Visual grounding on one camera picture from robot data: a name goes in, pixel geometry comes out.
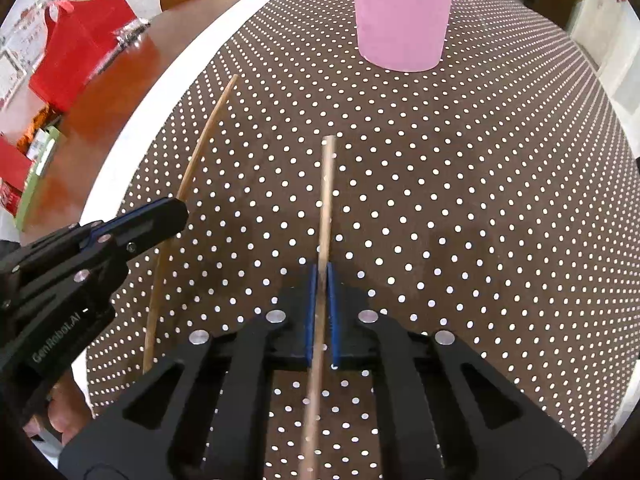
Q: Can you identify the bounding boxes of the orange snack wrappers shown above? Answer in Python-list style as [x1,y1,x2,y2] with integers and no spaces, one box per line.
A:
[17,105,63,153]

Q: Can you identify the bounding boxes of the red box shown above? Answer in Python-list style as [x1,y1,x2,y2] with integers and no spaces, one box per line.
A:
[0,132,32,193]

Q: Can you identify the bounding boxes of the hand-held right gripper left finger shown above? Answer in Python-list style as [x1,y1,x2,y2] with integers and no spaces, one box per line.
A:
[59,262,321,480]

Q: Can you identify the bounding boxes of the wooden chopstick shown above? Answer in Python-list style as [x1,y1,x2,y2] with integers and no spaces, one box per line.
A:
[142,74,240,375]
[298,135,337,480]

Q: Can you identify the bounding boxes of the red tote bag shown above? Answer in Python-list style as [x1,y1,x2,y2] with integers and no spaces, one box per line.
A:
[29,0,137,113]

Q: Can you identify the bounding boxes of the pink cup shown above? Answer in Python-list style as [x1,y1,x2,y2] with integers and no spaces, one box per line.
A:
[350,0,457,73]

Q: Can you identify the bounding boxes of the brown polka dot tablecloth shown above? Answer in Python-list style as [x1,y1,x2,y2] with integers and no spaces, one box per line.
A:
[85,0,638,466]

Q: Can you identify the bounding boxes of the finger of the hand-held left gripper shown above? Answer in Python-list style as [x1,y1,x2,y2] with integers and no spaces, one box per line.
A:
[17,198,173,266]
[50,200,190,311]

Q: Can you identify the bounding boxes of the green tray box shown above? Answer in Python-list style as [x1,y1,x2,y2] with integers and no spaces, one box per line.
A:
[15,127,68,233]

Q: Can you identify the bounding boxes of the person's left hand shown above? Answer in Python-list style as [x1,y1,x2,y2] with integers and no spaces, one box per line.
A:
[25,375,93,448]

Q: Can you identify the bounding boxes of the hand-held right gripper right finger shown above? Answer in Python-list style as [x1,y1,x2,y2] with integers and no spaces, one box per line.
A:
[326,262,588,480]

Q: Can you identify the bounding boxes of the clear plastic pen packet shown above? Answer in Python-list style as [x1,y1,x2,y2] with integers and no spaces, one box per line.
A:
[115,19,151,48]

